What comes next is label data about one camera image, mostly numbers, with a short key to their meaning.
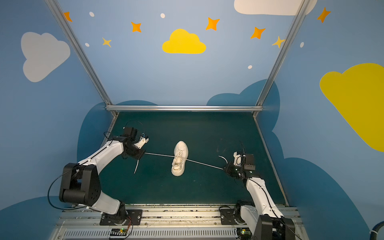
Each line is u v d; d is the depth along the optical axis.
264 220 0.41
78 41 0.82
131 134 0.74
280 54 0.87
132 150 0.75
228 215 0.75
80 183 0.44
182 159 0.89
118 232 0.73
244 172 0.64
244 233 0.73
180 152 0.95
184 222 0.73
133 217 0.74
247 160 0.67
